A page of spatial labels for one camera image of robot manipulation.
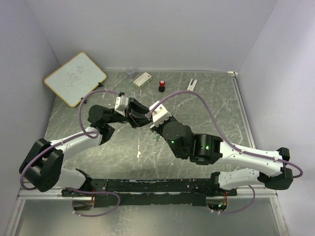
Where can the small whiteboard yellow frame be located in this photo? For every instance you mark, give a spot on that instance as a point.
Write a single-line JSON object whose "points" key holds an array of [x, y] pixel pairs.
{"points": [[75, 79]]}

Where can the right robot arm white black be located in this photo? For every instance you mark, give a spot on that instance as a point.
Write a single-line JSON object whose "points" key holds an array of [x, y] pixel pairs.
{"points": [[205, 149]]}

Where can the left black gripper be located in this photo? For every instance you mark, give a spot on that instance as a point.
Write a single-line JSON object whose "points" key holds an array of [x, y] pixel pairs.
{"points": [[137, 108]]}

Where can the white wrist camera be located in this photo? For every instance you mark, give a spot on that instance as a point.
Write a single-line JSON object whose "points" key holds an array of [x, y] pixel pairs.
{"points": [[159, 115], [121, 104]]}

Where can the aluminium frame rail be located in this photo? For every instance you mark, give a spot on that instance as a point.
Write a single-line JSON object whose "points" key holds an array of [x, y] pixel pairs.
{"points": [[233, 76]]}

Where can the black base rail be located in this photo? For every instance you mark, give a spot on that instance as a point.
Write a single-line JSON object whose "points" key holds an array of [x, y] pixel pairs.
{"points": [[137, 192]]}

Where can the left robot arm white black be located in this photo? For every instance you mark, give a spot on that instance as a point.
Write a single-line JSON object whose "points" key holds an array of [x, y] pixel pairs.
{"points": [[43, 167]]}

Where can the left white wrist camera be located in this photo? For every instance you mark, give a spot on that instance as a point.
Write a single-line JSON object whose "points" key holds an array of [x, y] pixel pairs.
{"points": [[121, 104]]}

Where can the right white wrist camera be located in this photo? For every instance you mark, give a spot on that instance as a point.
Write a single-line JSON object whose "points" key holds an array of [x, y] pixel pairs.
{"points": [[159, 115]]}

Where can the white green staples box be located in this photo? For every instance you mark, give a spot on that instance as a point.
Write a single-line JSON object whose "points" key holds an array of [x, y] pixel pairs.
{"points": [[142, 80]]}

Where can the red black stamp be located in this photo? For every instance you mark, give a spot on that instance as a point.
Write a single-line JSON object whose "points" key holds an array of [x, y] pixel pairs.
{"points": [[161, 87]]}

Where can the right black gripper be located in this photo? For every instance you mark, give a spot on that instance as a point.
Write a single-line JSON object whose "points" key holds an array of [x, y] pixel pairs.
{"points": [[158, 127]]}

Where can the clear cup of paperclips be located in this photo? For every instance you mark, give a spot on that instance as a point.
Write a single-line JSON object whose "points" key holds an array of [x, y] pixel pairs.
{"points": [[130, 71]]}

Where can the white clip tool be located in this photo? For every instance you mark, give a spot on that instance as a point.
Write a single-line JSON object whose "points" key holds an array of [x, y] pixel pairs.
{"points": [[192, 85]]}

